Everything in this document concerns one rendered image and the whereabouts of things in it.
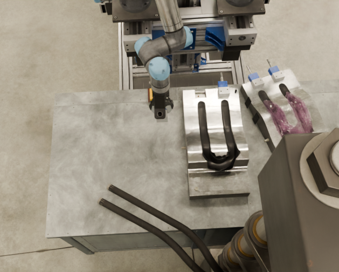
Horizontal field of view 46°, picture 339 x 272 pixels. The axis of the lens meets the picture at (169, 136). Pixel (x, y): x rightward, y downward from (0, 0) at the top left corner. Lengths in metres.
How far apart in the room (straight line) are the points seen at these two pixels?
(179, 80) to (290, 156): 2.17
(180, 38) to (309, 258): 1.15
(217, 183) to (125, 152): 0.45
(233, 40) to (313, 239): 1.53
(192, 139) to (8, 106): 1.67
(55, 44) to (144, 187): 1.75
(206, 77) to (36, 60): 1.29
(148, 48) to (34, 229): 1.56
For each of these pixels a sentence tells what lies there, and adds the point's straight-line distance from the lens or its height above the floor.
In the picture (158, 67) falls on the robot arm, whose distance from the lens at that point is 1.47.
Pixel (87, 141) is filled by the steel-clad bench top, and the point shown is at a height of 0.80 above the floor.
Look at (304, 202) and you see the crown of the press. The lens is 0.58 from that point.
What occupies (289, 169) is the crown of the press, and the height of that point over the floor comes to 2.00.
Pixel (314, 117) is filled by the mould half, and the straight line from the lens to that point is 1.95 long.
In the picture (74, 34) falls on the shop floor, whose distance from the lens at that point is 3.28.
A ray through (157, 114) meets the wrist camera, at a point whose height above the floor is 1.08.
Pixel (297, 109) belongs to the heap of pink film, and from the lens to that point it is 1.90.
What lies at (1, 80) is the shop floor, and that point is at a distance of 3.22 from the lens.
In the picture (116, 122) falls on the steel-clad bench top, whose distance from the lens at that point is 1.94.
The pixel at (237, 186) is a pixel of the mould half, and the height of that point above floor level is 0.86.
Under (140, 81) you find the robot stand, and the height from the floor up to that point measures 0.21.
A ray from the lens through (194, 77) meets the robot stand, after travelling 2.73.
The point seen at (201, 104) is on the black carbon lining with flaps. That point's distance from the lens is 1.87.
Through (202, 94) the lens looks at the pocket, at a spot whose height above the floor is 0.86.
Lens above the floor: 2.54
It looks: 67 degrees down
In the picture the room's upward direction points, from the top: 1 degrees counter-clockwise
